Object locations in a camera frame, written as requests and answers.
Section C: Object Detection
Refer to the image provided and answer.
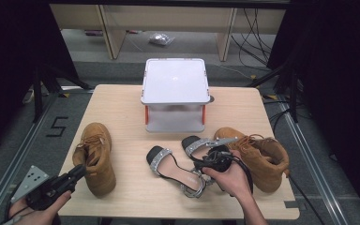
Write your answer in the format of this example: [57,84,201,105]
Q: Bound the person's right hand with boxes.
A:
[202,149,253,199]

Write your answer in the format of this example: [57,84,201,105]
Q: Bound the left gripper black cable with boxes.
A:
[3,187,29,225]

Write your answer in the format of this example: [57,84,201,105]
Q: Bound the white two-tier shoe rack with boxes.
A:
[140,57,212,134]

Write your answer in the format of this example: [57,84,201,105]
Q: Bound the black curtain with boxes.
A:
[0,0,80,158]
[266,0,360,218]

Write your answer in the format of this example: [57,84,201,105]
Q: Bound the tan suede boot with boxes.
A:
[214,126,291,194]
[71,122,117,198]

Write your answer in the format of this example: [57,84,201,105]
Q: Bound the thin black floor cable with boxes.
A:
[288,175,326,225]

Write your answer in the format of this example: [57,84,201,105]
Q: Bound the black metal stand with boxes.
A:
[32,64,95,124]
[247,60,300,124]

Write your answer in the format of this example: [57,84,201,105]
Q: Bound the person's left hand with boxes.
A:
[8,190,73,225]

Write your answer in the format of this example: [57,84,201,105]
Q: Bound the clear plastic bag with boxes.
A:
[148,32,176,47]

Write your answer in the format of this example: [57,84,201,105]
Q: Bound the beige wooden desk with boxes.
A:
[49,3,287,62]

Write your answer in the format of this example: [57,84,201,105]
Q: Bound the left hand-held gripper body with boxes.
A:
[10,165,77,211]

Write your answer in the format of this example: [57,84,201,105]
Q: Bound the aluminium floor rail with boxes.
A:
[276,93,352,225]
[0,93,61,225]

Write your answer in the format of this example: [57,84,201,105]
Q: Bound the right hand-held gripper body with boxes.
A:
[202,136,239,173]

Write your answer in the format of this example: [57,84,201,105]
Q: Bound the black floor cables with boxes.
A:
[230,8,277,68]

